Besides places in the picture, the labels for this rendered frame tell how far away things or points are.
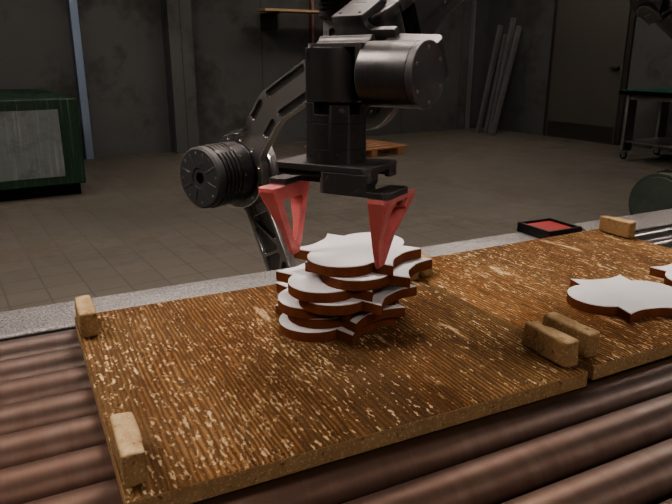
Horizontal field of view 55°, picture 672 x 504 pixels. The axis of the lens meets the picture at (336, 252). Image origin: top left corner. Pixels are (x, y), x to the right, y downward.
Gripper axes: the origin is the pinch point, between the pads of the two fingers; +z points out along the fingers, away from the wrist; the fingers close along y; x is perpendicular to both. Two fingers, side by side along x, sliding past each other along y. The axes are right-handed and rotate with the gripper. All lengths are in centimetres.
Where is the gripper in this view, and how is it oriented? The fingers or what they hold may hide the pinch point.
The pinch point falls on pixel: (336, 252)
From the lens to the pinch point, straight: 64.7
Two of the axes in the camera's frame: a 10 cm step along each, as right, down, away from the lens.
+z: 0.0, 9.6, 2.8
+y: 8.8, 1.4, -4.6
